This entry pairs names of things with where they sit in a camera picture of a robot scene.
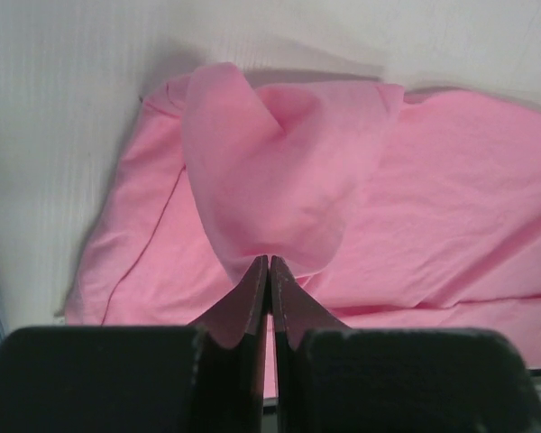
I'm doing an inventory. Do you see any pink t shirt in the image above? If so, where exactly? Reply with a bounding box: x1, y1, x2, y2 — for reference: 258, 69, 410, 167
64, 63, 541, 368

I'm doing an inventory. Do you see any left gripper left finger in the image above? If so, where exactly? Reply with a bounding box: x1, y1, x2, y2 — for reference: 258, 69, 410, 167
0, 256, 268, 432

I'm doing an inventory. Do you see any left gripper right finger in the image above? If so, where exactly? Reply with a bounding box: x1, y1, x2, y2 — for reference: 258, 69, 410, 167
270, 257, 541, 432

